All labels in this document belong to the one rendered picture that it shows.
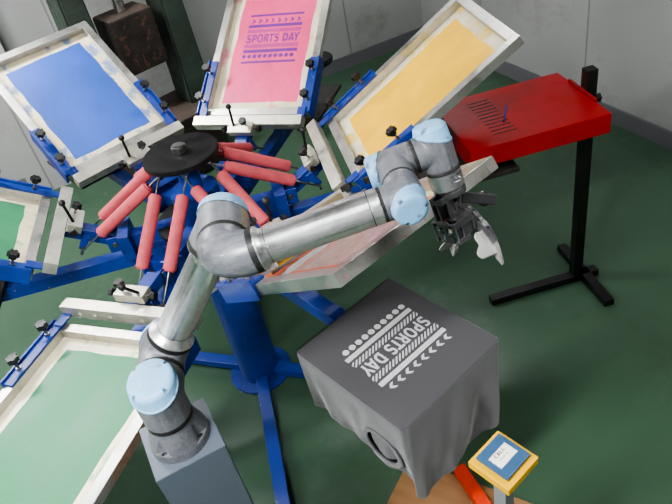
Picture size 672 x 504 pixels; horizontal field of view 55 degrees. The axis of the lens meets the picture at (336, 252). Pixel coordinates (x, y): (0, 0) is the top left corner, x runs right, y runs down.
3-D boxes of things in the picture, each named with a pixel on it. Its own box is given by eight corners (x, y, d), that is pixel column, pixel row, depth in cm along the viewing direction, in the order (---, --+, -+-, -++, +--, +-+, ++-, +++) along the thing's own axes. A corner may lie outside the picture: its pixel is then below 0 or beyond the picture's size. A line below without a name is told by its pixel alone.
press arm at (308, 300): (432, 376, 207) (431, 363, 204) (420, 387, 205) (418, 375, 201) (218, 238, 288) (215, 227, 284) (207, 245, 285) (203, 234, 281)
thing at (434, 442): (503, 421, 229) (501, 338, 203) (418, 511, 209) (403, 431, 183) (496, 417, 231) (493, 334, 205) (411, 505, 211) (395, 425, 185)
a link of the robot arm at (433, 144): (404, 127, 141) (441, 112, 140) (420, 172, 145) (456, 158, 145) (410, 136, 134) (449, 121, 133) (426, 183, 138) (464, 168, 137)
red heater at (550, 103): (556, 92, 307) (557, 69, 300) (610, 135, 271) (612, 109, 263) (434, 126, 303) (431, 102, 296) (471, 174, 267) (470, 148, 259)
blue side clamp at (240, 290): (273, 291, 191) (261, 271, 190) (260, 301, 189) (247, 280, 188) (238, 295, 217) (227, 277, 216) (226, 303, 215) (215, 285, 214)
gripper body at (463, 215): (437, 244, 149) (421, 198, 144) (461, 225, 153) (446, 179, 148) (462, 248, 143) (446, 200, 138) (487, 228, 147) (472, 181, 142)
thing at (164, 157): (314, 365, 335) (246, 135, 252) (253, 414, 317) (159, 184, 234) (267, 330, 361) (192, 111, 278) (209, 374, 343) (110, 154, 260)
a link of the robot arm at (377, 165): (368, 177, 133) (419, 157, 131) (359, 151, 141) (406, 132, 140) (380, 206, 137) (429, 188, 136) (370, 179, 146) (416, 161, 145)
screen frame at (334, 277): (498, 167, 173) (492, 155, 172) (341, 287, 147) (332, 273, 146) (352, 211, 242) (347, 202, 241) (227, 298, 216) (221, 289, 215)
